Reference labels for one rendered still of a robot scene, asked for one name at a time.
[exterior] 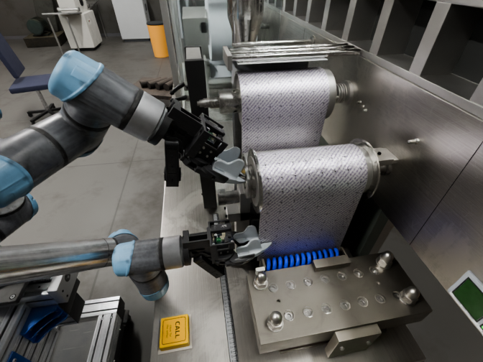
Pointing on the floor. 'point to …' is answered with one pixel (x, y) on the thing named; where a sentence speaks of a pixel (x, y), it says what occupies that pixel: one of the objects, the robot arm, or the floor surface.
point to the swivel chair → (26, 83)
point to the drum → (158, 38)
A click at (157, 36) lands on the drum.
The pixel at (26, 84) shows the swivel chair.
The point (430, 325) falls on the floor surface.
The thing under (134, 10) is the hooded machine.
